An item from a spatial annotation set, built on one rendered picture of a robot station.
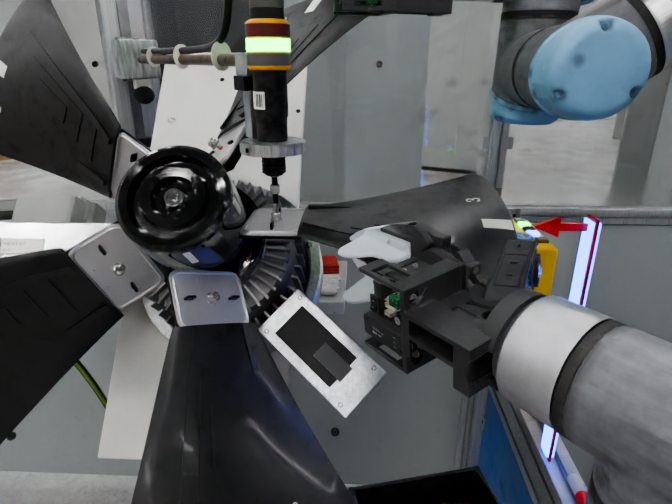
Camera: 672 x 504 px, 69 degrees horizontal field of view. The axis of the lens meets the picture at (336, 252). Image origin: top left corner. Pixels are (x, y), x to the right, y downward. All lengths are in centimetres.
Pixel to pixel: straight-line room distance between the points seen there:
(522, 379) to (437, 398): 126
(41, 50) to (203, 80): 32
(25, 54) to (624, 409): 71
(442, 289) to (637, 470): 16
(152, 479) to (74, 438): 143
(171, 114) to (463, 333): 72
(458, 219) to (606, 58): 21
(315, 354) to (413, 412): 102
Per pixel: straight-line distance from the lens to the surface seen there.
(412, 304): 35
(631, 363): 30
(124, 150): 63
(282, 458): 53
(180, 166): 55
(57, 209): 83
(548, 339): 31
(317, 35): 65
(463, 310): 36
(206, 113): 92
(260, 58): 51
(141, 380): 79
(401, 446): 168
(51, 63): 71
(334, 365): 60
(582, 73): 43
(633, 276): 153
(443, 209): 57
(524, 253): 43
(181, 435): 49
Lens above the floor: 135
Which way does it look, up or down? 21 degrees down
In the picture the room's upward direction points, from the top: straight up
